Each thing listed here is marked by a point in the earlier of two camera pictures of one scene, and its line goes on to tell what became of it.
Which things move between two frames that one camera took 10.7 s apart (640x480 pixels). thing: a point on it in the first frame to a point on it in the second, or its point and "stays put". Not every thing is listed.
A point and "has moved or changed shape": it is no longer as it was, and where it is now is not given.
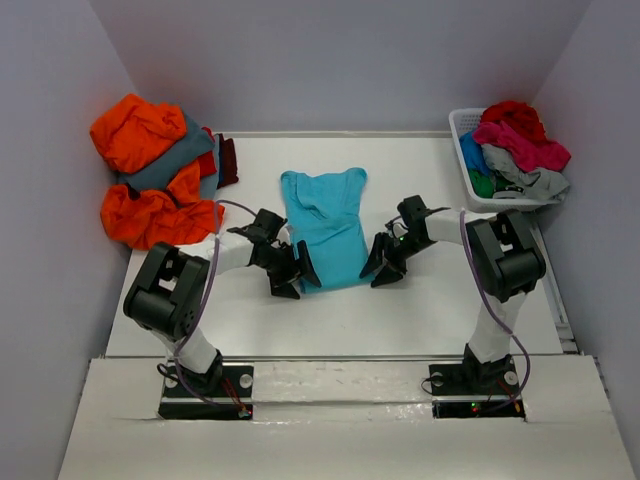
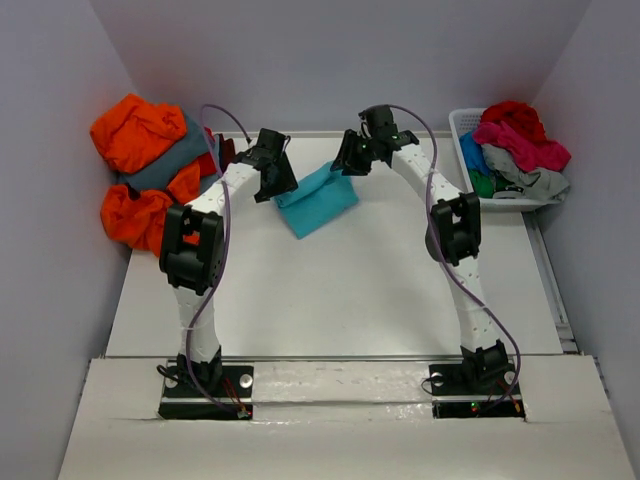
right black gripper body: (397, 250) to (358, 152)
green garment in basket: (486, 186) stays put
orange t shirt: (128, 131) stays put
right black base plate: (470, 390) stays put
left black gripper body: (280, 265) to (284, 180)
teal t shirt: (326, 217) has moved or changed shape
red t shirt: (519, 116) stays put
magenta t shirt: (526, 154) stays put
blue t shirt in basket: (473, 152) stays put
